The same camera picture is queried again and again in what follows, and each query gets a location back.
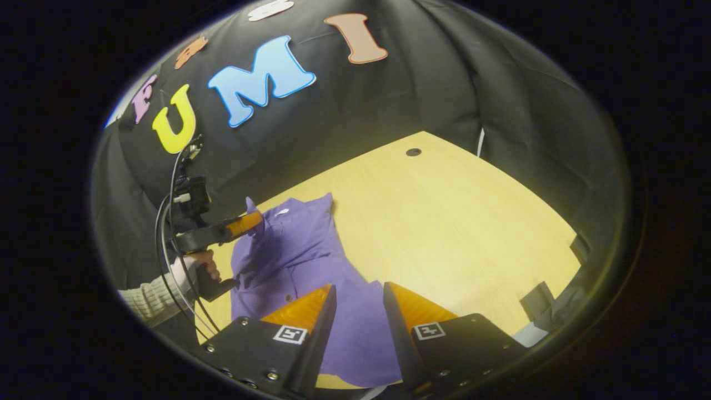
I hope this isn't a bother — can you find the purple collared shirt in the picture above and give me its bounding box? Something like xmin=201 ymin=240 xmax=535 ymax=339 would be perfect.
xmin=229 ymin=193 xmax=403 ymax=389

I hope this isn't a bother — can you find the dark grey block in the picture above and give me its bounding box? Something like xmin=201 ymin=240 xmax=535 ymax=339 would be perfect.
xmin=519 ymin=281 xmax=556 ymax=324

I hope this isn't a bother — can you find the black backdrop cloth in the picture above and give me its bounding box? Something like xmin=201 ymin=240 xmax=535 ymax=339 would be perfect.
xmin=92 ymin=0 xmax=631 ymax=334

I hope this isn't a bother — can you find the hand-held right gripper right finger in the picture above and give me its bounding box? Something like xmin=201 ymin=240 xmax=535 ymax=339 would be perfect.
xmin=382 ymin=282 xmax=528 ymax=395

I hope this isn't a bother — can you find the pale flat object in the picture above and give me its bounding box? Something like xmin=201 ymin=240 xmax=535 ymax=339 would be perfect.
xmin=512 ymin=322 xmax=549 ymax=348

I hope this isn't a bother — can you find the black cable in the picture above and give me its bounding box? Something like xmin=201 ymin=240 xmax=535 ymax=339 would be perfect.
xmin=154 ymin=194 xmax=223 ymax=337

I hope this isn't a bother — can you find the white cable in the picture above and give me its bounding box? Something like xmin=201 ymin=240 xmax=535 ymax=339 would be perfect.
xmin=167 ymin=149 xmax=187 ymax=245

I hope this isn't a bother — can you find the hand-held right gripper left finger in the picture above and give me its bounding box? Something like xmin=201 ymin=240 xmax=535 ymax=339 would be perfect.
xmin=201 ymin=284 xmax=338 ymax=398

